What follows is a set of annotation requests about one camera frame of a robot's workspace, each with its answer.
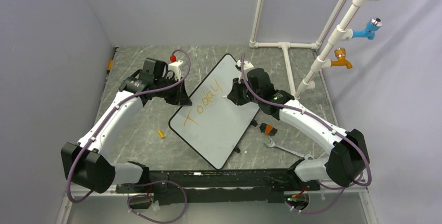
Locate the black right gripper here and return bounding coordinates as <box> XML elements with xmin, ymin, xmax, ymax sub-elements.
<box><xmin>228</xmin><ymin>76</ymin><xmax>262</xmax><ymax>106</ymax></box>

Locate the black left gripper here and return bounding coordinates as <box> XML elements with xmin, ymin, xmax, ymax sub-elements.
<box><xmin>154</xmin><ymin>76</ymin><xmax>191</xmax><ymax>106</ymax></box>

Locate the white whiteboard black frame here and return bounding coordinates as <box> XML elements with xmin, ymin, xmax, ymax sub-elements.
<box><xmin>169</xmin><ymin>54</ymin><xmax>259</xmax><ymax>169</ymax></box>

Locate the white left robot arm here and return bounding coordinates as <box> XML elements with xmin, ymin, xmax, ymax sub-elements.
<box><xmin>61</xmin><ymin>55</ymin><xmax>192</xmax><ymax>193</ymax></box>

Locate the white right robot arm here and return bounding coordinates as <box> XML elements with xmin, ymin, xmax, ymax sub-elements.
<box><xmin>227</xmin><ymin>68</ymin><xmax>370</xmax><ymax>190</ymax></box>

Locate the black orange eraser block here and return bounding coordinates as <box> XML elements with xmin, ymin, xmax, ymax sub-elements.
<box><xmin>259</xmin><ymin>123</ymin><xmax>278</xmax><ymax>136</ymax></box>

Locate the silver open-end wrench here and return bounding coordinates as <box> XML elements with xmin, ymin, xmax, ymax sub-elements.
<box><xmin>263</xmin><ymin>138</ymin><xmax>314</xmax><ymax>160</ymax></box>

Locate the blue faucet tap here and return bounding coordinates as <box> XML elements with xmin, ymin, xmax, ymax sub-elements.
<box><xmin>352</xmin><ymin>17</ymin><xmax>382</xmax><ymax>41</ymax></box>

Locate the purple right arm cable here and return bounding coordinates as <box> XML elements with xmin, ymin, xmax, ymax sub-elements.
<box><xmin>240</xmin><ymin>54</ymin><xmax>373</xmax><ymax>216</ymax></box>

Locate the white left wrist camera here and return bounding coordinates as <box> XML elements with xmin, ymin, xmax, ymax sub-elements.
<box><xmin>167</xmin><ymin>55</ymin><xmax>183</xmax><ymax>80</ymax></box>

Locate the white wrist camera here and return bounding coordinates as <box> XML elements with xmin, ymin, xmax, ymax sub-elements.
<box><xmin>167</xmin><ymin>55</ymin><xmax>183</xmax><ymax>80</ymax></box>
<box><xmin>236</xmin><ymin>60</ymin><xmax>254</xmax><ymax>80</ymax></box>

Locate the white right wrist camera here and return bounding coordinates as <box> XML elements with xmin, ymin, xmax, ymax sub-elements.
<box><xmin>236</xmin><ymin>60</ymin><xmax>254</xmax><ymax>80</ymax></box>

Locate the orange black pen at wall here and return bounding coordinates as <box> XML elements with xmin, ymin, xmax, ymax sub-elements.
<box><xmin>105</xmin><ymin>52</ymin><xmax>116</xmax><ymax>81</ymax></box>

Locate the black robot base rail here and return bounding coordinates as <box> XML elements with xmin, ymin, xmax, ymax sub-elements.
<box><xmin>115</xmin><ymin>169</ymin><xmax>320</xmax><ymax>206</ymax></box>

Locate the white pvc pipe frame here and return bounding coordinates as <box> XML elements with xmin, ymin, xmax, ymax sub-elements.
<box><xmin>249</xmin><ymin>0</ymin><xmax>378</xmax><ymax>99</ymax></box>

